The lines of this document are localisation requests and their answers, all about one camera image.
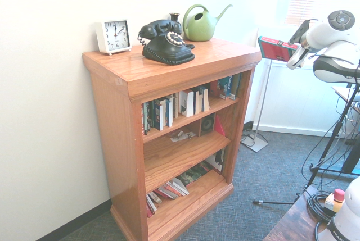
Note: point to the black vase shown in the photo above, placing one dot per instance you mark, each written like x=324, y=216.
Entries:
x=174, y=17

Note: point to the loose printed papers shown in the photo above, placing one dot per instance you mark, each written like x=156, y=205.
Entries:
x=182, y=135

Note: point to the white square alarm clock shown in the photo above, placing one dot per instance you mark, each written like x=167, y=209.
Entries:
x=115, y=34

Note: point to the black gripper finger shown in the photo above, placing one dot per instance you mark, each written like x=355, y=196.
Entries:
x=280, y=43

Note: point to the yellow red emergency stop button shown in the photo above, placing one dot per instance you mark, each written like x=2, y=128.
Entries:
x=339, y=194

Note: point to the white and blue book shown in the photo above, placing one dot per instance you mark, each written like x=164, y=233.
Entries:
x=159, y=117

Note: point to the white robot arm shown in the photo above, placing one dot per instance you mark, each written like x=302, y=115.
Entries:
x=337, y=38

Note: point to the black and white book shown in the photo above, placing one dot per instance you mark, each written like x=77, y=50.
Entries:
x=216, y=161

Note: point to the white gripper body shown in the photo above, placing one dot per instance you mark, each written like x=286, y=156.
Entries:
x=296, y=58

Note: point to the dark wrist camera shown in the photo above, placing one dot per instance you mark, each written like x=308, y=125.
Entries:
x=298, y=31

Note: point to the gray green book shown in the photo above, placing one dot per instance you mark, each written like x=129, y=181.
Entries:
x=237, y=83

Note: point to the white book with red marks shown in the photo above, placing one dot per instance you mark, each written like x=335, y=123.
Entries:
x=181, y=186

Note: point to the teal and red book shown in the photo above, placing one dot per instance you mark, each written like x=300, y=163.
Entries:
x=270, y=50

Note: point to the white side table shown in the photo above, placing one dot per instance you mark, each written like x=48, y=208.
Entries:
x=344, y=92

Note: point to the red white illustrated book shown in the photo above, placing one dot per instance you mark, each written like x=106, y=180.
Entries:
x=218, y=88

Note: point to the cream paged book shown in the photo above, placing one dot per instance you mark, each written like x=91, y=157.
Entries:
x=202, y=102

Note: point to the metal floor stand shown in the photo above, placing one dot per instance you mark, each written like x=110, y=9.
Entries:
x=254, y=145

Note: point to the wooden box speaker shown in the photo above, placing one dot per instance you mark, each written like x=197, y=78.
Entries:
x=207, y=124

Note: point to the thin cream book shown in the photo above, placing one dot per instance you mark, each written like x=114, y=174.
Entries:
x=175, y=106

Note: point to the large gray book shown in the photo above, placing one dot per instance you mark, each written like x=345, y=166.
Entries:
x=156, y=197

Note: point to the wooden bookshelf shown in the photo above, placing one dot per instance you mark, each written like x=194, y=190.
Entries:
x=180, y=67

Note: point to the green watering can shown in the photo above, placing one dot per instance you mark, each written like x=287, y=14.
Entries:
x=199, y=29

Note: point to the dark green book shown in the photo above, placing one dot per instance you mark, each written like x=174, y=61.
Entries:
x=152, y=114

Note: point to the red folder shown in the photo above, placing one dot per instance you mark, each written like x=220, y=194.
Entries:
x=218, y=127

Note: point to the camouflage cover book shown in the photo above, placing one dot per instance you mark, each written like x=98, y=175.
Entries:
x=194, y=175

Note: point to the thick white book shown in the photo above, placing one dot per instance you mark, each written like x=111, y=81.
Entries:
x=188, y=103

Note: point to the dark red book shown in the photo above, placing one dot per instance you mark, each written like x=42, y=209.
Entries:
x=168, y=193

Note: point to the blue Thailand book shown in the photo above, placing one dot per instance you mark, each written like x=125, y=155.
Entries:
x=230, y=88

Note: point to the black rotary telephone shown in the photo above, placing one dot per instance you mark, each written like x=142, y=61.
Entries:
x=166, y=50

